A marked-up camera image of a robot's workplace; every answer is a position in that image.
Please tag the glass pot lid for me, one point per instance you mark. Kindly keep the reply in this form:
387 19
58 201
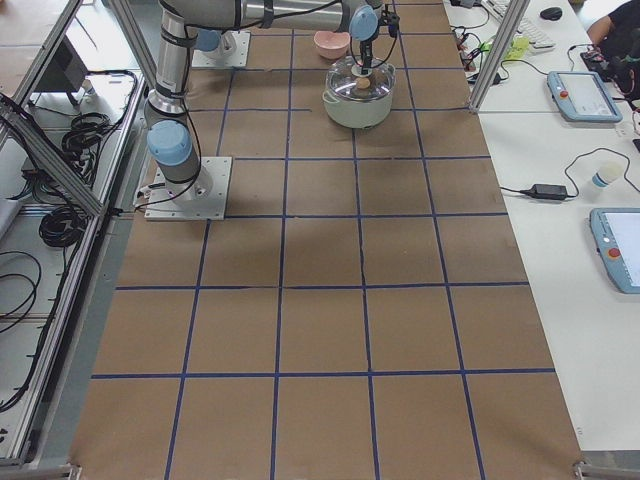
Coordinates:
347 80

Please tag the near blue teach pendant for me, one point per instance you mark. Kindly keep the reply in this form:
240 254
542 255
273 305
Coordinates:
616 235

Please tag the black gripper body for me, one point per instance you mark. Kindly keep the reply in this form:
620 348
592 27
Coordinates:
365 50

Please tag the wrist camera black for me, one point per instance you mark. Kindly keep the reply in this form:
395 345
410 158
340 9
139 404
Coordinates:
391 20

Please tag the paper cup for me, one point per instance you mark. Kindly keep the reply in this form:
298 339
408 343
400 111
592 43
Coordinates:
607 173

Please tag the far blue teach pendant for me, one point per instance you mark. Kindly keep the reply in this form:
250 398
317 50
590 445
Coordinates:
582 97

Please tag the black computer mouse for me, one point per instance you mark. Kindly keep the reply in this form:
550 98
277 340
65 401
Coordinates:
553 13

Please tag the pink bowl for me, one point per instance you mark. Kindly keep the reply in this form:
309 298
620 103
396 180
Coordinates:
331 45

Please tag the aluminium frame post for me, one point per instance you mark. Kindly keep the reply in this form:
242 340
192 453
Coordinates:
501 44

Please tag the usb hub with cables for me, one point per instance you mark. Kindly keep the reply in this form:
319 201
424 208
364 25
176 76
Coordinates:
471 50

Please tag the blue teach pendant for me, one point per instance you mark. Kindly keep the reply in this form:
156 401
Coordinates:
616 235
582 97

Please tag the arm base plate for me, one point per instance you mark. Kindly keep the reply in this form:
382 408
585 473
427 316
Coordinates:
236 59
205 199

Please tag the black power adapter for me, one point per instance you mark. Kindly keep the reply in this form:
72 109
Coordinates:
546 192

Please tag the green drink bottle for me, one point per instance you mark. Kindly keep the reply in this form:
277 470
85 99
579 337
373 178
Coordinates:
518 48

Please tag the pale green steel pot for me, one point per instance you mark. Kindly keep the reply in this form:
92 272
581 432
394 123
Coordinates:
356 114

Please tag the white keyboard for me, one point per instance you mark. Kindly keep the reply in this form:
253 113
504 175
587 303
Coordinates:
538 39

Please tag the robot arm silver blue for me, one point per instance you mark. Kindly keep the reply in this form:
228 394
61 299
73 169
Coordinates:
215 40
245 111

